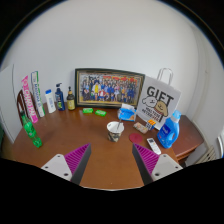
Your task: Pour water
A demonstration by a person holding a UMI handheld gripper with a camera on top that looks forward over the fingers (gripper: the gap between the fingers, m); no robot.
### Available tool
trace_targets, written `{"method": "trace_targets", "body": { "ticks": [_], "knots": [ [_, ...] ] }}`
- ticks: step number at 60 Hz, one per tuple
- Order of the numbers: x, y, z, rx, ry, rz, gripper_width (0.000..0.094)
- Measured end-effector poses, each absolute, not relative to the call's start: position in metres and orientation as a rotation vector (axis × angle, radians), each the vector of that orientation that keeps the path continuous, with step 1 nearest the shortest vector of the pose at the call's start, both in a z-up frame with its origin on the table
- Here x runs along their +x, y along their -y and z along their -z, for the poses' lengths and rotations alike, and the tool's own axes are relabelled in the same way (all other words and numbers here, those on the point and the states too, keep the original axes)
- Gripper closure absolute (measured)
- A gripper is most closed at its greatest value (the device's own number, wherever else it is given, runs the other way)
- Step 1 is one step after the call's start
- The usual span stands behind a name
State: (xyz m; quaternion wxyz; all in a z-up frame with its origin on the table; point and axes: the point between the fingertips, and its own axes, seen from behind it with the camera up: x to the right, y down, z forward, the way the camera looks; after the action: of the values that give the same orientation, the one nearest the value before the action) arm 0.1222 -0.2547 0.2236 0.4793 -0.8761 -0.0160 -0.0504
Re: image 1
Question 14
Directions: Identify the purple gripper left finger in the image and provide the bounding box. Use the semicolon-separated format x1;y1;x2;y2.
42;143;91;185

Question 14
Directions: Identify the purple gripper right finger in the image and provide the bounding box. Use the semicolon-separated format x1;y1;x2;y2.
132;144;182;185

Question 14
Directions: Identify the green plastic soda bottle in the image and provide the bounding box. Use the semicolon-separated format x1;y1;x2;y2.
20;111;42;148

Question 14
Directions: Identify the white remote control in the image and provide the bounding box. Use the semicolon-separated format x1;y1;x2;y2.
147;138;161;155

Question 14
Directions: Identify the dark red round coaster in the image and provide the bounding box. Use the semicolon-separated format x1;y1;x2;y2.
129;133;143;143

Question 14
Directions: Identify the blue detergent bottle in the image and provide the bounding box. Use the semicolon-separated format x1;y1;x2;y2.
157;110;181;148

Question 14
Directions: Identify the small snack packet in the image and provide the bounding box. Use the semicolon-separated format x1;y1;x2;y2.
133;122;148;134

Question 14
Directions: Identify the patterned paper cup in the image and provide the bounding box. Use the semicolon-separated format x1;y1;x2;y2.
107;121;124;142

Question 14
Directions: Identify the blue tissue pack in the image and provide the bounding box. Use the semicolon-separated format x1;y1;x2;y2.
118;104;136;121

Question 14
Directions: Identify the white radiator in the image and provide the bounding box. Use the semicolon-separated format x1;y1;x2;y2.
198;146;216;163

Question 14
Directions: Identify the right green soap bar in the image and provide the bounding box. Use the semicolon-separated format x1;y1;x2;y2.
95;110;106;117

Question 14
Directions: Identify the white gift paper bag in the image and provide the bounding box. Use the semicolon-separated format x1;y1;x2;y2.
137;68;181;130

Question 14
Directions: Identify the white lotion bottle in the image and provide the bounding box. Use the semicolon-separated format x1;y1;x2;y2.
45;89;56;113

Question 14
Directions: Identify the amber pump bottle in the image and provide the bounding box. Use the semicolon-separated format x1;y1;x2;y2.
67;86;75;110

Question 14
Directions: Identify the dark blue pump bottle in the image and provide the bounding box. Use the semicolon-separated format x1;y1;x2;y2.
55;83;65;111

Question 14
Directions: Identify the dark wooden chair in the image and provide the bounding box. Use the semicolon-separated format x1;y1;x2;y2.
16;89;29;127

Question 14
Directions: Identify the framed group photograph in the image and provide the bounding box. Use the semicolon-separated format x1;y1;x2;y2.
75;68;145;108

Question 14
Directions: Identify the pink toothpaste box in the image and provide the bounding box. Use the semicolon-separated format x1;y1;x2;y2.
21;75;38;123

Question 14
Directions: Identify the green white toothpaste box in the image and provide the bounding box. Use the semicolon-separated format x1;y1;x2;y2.
31;71;45;117

